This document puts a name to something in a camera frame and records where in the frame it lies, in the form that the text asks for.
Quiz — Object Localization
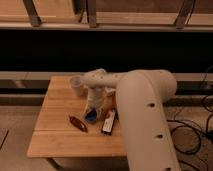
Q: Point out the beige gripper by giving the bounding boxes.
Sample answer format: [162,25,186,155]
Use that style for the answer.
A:
[85,88,104,115]

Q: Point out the black and white rectangular box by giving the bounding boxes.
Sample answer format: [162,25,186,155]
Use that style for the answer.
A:
[101,109,116,135]

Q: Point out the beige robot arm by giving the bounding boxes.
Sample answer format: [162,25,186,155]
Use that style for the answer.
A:
[70,69,181,171]

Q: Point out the white packet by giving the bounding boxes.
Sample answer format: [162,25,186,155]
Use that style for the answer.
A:
[105,87,115,97]

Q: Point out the red chili pepper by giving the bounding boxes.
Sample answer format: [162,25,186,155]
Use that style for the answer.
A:
[69,116,88,132]

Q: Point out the wooden table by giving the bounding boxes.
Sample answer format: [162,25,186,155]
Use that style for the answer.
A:
[27,76,126,158]

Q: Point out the wooden shelf rail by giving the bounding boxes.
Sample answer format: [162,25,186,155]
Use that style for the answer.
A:
[0,0,213,32]

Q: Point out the black floor cables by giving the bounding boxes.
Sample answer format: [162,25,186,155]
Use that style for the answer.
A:
[166,64,213,171]

